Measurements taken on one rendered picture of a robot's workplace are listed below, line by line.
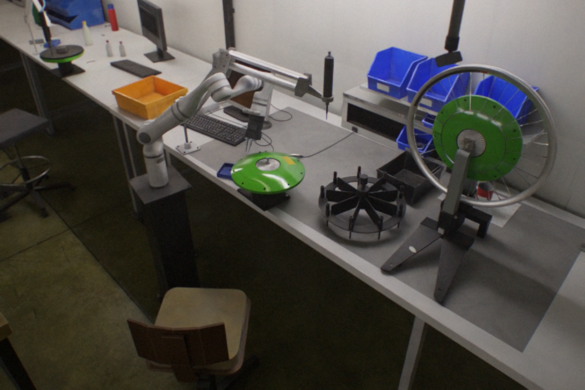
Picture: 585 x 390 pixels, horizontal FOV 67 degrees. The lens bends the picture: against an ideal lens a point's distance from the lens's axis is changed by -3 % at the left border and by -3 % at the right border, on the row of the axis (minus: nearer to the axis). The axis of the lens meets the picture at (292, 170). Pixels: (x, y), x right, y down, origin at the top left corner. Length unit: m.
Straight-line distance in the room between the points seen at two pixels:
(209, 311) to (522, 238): 1.30
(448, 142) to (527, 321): 0.65
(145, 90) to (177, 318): 1.66
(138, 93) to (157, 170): 0.98
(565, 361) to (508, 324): 0.19
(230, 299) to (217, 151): 0.80
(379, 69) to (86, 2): 3.31
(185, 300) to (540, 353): 1.33
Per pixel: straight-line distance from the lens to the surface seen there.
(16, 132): 3.64
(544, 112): 1.56
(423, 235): 1.77
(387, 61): 2.42
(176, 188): 2.26
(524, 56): 2.15
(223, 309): 1.97
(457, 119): 1.65
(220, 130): 2.54
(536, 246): 2.01
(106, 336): 2.83
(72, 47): 3.83
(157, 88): 3.15
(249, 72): 2.02
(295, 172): 1.89
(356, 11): 2.54
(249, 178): 1.86
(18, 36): 5.03
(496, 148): 1.63
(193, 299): 2.03
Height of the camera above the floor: 2.11
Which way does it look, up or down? 33 degrees down
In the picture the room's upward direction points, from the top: straight up
